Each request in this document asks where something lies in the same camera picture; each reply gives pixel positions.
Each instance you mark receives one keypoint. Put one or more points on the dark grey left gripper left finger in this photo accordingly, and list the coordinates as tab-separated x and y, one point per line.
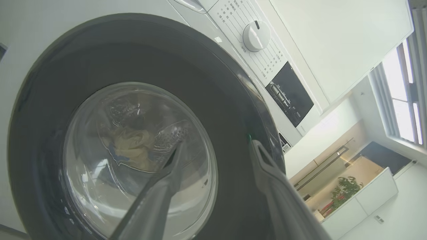
156	206

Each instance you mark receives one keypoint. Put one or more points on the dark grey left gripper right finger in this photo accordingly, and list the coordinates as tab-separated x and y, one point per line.
287	206

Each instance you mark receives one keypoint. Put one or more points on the pale yellow bear print garment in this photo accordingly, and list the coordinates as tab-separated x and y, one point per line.
133	143

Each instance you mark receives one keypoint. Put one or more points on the glass washing machine door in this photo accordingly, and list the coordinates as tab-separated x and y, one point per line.
50	100

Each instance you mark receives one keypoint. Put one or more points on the white front-load washing machine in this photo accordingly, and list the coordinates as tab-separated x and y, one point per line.
217	20

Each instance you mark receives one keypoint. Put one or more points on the green potted plant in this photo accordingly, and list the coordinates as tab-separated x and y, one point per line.
345	191

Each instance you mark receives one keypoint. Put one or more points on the white low cabinet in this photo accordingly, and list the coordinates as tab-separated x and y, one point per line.
373	196

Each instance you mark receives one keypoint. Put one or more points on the white round control knob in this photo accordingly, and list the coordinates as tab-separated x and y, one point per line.
255	36

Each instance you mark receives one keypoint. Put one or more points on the bright window with frame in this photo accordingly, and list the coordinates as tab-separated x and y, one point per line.
400	100

